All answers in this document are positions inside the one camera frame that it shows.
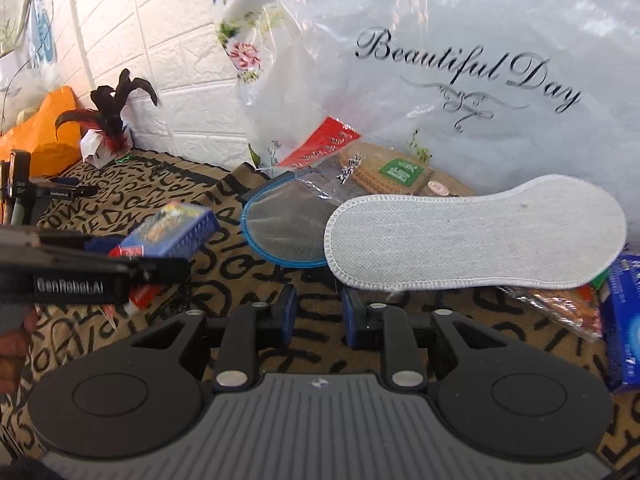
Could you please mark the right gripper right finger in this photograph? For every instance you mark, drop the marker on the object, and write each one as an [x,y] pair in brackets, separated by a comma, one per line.
[386,329]

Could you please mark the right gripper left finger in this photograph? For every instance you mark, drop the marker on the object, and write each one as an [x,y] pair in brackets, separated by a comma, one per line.
[250,329]

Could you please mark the blue red playing card box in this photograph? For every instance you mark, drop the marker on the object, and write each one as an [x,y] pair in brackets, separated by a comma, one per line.
[178,230]

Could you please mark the packaged brown insoles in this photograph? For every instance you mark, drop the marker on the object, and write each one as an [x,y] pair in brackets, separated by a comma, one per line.
[339,164]

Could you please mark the white fabric insole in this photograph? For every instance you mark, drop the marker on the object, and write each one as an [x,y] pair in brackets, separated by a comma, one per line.
[553,232]

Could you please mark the left hand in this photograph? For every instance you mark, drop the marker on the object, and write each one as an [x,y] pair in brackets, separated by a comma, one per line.
[14,348]

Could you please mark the orange plastic bag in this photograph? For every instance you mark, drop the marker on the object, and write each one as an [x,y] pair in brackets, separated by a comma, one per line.
[53,150]

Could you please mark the black red feather ornament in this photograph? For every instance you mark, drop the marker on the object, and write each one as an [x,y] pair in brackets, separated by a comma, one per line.
[107,135]

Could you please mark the blue box at right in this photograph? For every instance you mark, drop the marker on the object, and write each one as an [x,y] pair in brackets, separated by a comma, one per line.
[620,316]

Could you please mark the white floral plastic bag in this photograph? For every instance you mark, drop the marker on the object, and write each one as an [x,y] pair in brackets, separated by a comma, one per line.
[496,92]

